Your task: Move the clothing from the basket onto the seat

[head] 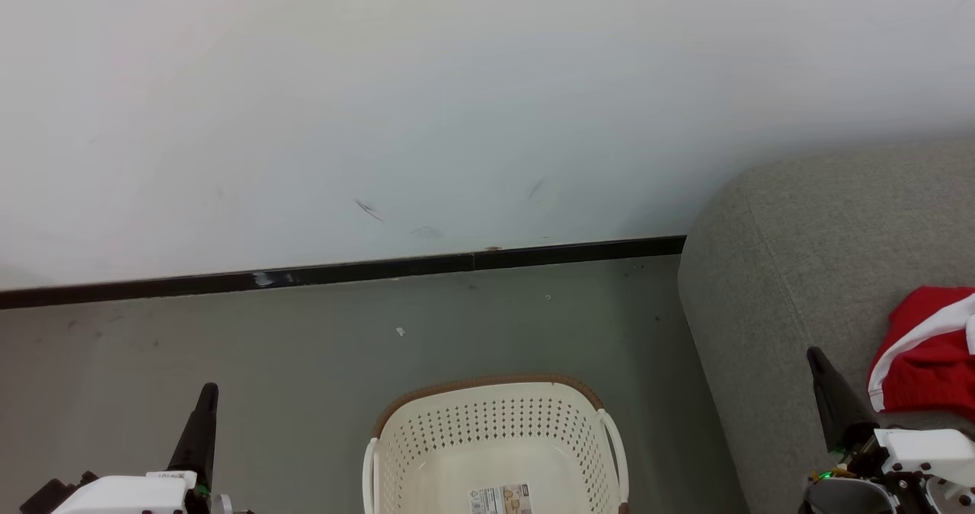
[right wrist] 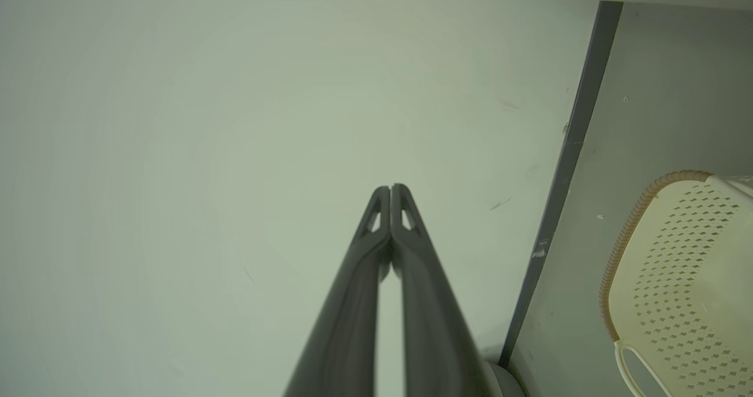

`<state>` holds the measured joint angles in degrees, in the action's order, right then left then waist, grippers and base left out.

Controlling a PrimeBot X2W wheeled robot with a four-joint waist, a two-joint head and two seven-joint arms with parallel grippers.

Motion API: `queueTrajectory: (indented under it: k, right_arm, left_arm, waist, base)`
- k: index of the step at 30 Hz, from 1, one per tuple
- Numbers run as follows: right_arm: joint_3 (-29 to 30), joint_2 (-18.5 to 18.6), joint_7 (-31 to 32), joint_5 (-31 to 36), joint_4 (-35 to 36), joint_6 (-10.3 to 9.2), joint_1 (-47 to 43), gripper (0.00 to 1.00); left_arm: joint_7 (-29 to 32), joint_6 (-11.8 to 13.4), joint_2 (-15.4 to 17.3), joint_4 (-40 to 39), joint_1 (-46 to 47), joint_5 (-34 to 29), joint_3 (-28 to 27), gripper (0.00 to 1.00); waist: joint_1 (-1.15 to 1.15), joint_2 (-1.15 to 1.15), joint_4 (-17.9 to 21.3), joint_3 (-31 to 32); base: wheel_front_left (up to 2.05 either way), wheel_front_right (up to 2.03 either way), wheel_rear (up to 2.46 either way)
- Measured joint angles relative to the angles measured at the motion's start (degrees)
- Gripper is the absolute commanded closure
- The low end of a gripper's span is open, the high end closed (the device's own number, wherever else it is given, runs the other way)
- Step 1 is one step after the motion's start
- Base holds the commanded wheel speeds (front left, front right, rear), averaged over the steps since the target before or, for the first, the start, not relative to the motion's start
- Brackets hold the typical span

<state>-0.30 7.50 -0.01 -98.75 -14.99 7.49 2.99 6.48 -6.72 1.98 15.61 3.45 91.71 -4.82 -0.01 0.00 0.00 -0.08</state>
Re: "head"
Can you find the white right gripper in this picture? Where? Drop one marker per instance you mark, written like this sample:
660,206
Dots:
925,449

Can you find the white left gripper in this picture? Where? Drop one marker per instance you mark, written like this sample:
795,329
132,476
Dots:
129,495

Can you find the red and white garment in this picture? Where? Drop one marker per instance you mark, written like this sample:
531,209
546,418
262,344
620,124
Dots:
937,377

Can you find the grey fabric sofa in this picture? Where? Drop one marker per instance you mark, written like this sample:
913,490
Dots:
800,270

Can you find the black baseboard strip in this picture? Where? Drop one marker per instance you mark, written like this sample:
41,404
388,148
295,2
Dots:
343,272

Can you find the white perforated laundry basket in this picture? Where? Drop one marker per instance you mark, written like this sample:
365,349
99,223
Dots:
487,423

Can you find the white printed basket label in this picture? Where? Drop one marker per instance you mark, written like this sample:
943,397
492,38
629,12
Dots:
500,500

